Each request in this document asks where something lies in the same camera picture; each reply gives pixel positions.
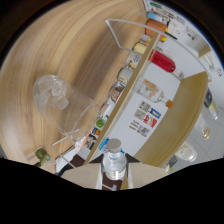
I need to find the white green mug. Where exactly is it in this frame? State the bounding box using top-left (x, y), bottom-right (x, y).
top-left (95, 114), bottom-right (108, 130)

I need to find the clear glass with ice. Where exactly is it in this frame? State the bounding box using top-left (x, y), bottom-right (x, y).
top-left (32, 74), bottom-right (101, 142)

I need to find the glass bottle with cork lid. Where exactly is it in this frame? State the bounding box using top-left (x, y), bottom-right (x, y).
top-left (194, 112), bottom-right (212, 141)

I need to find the clear bottle orange cap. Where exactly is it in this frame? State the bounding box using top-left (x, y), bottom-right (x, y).
top-left (134, 76), bottom-right (174, 109)

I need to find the white bowl red pattern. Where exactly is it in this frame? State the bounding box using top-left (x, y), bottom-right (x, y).
top-left (109, 82), bottom-right (126, 104)

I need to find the red liquid bottle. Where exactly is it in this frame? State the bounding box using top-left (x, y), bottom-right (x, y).
top-left (148, 49), bottom-right (185, 80)

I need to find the blue print bowl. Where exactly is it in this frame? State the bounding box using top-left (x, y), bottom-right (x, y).
top-left (126, 52), bottom-right (142, 69)

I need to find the yellow mug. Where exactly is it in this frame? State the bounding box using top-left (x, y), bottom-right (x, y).
top-left (132, 42), bottom-right (148, 55)

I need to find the orange basket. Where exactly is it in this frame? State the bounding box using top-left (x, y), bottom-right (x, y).
top-left (145, 18), bottom-right (167, 38)

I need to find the small white blue bottle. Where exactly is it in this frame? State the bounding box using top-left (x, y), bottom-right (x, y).
top-left (146, 11), bottom-right (165, 22)

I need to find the colourful wall poster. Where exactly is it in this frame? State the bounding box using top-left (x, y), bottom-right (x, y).
top-left (136, 125), bottom-right (151, 138)

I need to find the grey text wall sheet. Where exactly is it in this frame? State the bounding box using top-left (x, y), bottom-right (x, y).
top-left (129, 119), bottom-right (141, 131)
top-left (138, 100), bottom-right (152, 113)
top-left (133, 109), bottom-right (147, 122)

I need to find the red wall poster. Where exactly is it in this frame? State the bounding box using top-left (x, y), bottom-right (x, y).
top-left (143, 114), bottom-right (158, 129)

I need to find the blue wall poster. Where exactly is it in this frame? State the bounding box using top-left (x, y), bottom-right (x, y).
top-left (148, 107), bottom-right (162, 120)

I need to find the white frame wooden shelf rack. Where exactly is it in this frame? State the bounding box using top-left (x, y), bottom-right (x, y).
top-left (50, 18), bottom-right (210, 175)

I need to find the wooden wall shelf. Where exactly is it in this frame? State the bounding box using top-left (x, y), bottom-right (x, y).
top-left (197, 42), bottom-right (213, 60)

